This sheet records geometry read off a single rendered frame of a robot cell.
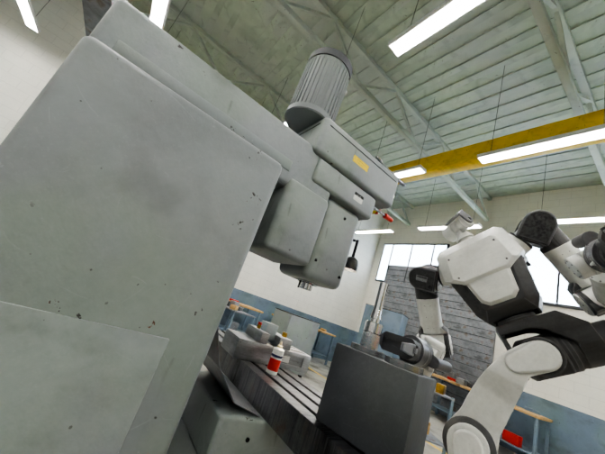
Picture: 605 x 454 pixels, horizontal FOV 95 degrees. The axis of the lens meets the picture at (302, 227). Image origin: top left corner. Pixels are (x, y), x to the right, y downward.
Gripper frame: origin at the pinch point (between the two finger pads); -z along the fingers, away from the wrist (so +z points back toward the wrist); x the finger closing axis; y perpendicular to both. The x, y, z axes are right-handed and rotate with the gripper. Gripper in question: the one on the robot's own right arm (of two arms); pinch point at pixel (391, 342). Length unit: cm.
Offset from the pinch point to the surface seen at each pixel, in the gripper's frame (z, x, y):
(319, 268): -10.9, -27.5, -15.7
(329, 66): -36, -31, -91
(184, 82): -75, -31, -46
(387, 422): -14.3, 12.3, 15.6
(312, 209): -23.3, -26.3, -33.4
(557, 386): 748, -81, -32
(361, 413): -15.1, 6.2, 16.7
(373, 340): -11.3, 1.9, 1.0
